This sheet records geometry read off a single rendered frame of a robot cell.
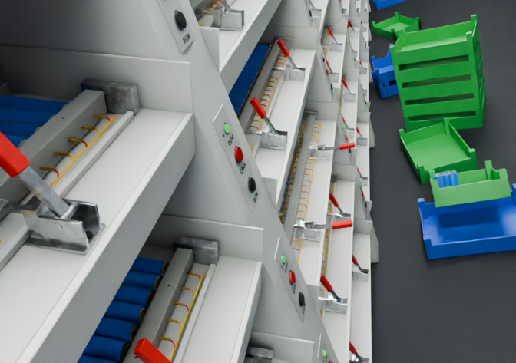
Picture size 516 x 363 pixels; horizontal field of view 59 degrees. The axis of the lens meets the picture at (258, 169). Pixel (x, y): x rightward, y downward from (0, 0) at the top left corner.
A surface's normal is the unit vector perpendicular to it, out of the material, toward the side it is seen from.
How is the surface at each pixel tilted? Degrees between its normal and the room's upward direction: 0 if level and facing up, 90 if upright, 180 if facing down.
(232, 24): 90
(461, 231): 0
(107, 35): 90
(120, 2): 90
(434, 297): 0
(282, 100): 21
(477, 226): 0
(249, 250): 90
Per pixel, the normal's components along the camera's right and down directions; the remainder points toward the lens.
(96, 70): -0.19, 0.56
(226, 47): 0.02, -0.82
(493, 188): -0.33, 0.10
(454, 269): -0.33, -0.81
